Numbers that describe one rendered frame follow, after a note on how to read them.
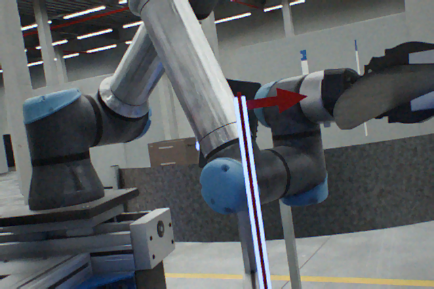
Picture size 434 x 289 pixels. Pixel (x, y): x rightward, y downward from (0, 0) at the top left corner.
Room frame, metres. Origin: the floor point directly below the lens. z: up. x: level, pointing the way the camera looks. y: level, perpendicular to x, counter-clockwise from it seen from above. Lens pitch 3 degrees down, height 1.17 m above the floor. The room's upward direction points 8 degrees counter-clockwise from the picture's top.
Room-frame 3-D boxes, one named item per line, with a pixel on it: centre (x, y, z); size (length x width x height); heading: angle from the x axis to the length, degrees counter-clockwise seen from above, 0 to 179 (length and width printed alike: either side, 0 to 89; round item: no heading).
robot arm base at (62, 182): (1.08, 0.33, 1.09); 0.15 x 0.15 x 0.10
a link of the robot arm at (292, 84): (0.80, -0.12, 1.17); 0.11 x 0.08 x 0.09; 35
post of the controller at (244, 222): (1.01, -0.03, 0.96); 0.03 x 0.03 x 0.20; 88
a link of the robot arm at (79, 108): (1.08, 0.32, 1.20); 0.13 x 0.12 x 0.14; 133
